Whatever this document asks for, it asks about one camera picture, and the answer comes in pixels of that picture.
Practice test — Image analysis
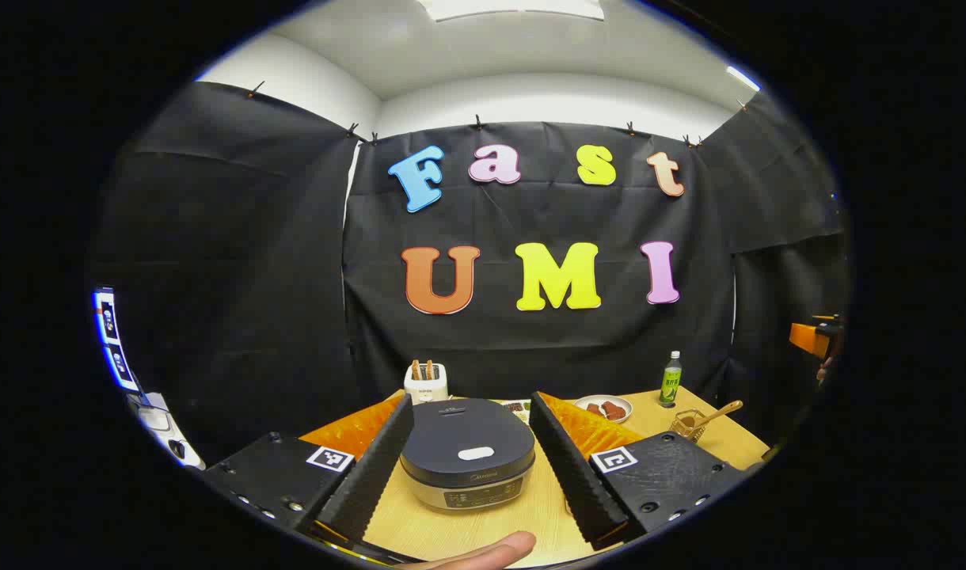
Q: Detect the dark grey rice cooker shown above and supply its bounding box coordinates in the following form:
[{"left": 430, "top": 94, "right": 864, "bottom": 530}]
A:
[{"left": 398, "top": 398, "right": 537, "bottom": 511}]

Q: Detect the white device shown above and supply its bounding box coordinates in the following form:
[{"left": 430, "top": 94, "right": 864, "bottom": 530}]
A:
[{"left": 127, "top": 390, "right": 207, "bottom": 470}]

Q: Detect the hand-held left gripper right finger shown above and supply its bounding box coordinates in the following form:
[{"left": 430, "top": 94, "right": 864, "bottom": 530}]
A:
[{"left": 528, "top": 390, "right": 757, "bottom": 552}]

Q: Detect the bright monitor screen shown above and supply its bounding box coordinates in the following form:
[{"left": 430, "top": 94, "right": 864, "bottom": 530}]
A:
[{"left": 93, "top": 288, "right": 140, "bottom": 393}]

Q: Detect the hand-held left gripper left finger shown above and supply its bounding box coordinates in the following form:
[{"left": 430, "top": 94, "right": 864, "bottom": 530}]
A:
[{"left": 206, "top": 393, "right": 415, "bottom": 544}]

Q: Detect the wooden spoon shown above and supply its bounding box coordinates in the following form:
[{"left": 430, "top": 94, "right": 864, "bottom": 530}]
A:
[{"left": 685, "top": 400, "right": 744, "bottom": 436}]

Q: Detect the white toaster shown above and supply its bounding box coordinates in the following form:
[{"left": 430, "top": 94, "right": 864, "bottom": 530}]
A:
[{"left": 404, "top": 360, "right": 450, "bottom": 405}]

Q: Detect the green drink bottle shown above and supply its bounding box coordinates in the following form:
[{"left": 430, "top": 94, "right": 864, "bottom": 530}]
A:
[{"left": 660, "top": 351, "right": 683, "bottom": 409}]

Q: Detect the ceiling light panel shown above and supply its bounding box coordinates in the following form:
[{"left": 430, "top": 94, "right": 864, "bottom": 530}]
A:
[{"left": 418, "top": 0, "right": 607, "bottom": 22}]

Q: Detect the white round plate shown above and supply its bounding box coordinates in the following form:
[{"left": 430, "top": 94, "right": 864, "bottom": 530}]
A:
[{"left": 574, "top": 395, "right": 634, "bottom": 424}]

